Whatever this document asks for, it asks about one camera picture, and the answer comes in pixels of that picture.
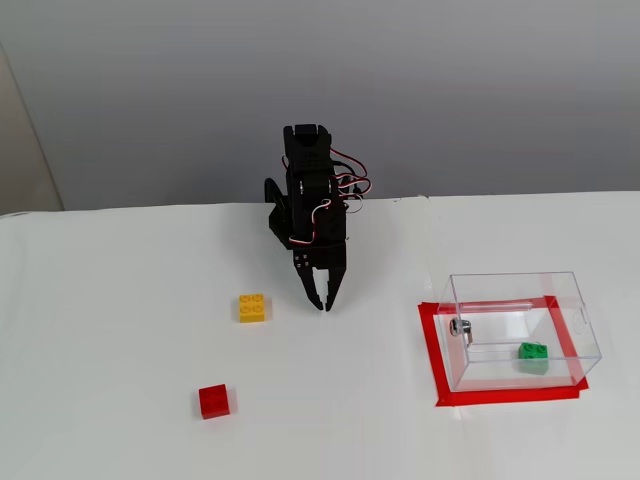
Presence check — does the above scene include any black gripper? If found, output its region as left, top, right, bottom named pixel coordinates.
left=287, top=200, right=350, bottom=313

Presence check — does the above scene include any green lego brick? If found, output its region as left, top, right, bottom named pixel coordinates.
left=516, top=340, right=551, bottom=377

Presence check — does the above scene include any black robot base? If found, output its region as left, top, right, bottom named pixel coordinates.
left=268, top=198, right=297, bottom=251

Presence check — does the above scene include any yellow lego brick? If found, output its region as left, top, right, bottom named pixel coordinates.
left=237, top=293, right=274, bottom=325

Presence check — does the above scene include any silver box lock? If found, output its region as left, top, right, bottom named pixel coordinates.
left=448, top=316, right=477, bottom=348

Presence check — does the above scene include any red lego brick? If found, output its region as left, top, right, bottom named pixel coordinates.
left=197, top=383, right=237, bottom=421

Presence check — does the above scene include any transparent plastic box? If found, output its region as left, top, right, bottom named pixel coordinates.
left=437, top=271, right=603, bottom=394

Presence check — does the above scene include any black table clamp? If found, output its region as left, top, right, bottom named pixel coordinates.
left=263, top=176, right=288, bottom=207

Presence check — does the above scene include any red tape square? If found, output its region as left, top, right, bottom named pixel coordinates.
left=417, top=294, right=590, bottom=409

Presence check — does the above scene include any red white gripper cable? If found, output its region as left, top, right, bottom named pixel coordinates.
left=287, top=198, right=333, bottom=248

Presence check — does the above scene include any red black arm cable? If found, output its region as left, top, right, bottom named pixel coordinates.
left=330, top=148, right=372, bottom=215

